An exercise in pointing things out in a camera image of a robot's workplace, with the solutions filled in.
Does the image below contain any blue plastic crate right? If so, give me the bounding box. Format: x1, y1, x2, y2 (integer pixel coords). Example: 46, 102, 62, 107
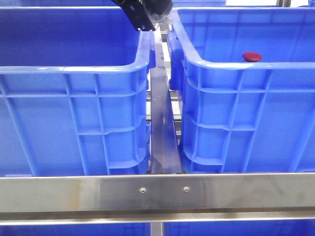
168, 7, 315, 173

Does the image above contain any blue plastic crate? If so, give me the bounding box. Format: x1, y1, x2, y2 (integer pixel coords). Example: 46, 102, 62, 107
168, 7, 315, 173
0, 7, 156, 177

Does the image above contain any blue crate back row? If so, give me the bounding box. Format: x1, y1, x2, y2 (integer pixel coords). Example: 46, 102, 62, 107
172, 0, 226, 7

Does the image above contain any steel shelf divider bar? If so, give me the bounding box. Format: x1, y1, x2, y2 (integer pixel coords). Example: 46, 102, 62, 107
150, 39, 182, 174

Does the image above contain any blue plastic crate left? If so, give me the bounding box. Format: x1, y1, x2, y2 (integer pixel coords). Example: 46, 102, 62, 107
0, 7, 156, 177

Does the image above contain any steel shelf front rail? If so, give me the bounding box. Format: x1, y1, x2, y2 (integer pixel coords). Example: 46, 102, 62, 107
0, 173, 315, 225

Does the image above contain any red mushroom push button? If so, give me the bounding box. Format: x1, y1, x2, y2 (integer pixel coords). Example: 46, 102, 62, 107
242, 52, 262, 62

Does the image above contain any blue crate lower left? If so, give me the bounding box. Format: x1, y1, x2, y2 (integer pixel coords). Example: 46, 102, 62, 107
0, 223, 150, 236

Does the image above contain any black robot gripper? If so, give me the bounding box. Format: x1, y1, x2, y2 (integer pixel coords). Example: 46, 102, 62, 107
113, 0, 173, 31

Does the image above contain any blue crate lower right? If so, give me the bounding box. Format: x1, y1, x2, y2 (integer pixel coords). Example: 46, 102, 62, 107
164, 220, 315, 236

